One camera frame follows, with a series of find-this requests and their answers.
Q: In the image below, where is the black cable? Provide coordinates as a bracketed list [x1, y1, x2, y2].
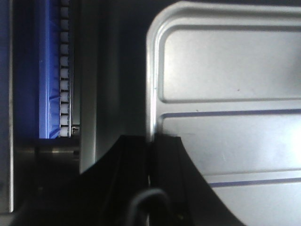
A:
[127, 187, 172, 226]

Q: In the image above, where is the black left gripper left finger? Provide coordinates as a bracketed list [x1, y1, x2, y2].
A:
[11, 136, 148, 226]

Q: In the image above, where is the blue bin on right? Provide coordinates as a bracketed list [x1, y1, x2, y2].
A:
[0, 0, 61, 139]

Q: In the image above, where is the white roller conveyor rail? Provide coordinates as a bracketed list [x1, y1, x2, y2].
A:
[59, 0, 71, 137]

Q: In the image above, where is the silver metal tray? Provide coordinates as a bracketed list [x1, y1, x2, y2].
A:
[146, 1, 301, 226]

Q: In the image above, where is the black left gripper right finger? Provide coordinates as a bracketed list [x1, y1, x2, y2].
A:
[150, 135, 243, 226]

